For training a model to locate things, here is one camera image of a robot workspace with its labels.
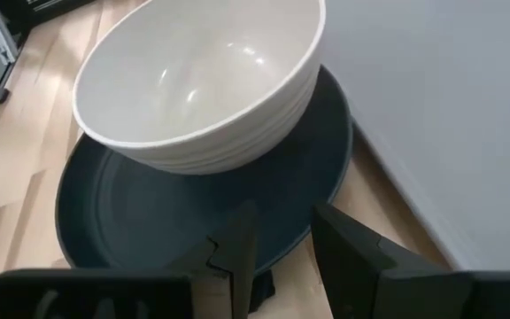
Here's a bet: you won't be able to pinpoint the white bowl with black rim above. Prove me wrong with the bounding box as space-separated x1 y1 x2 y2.
54 65 355 278

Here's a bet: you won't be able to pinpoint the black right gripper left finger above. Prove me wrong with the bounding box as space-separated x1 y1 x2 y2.
0 201 259 319

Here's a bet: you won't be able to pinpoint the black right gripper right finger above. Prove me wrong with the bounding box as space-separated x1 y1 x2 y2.
311 202 510 319

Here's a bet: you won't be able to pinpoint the large white ribbed bowl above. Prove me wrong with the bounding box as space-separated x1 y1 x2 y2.
72 0 328 176

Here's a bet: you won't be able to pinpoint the grey plastic tray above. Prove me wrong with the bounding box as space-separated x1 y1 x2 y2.
320 0 510 272

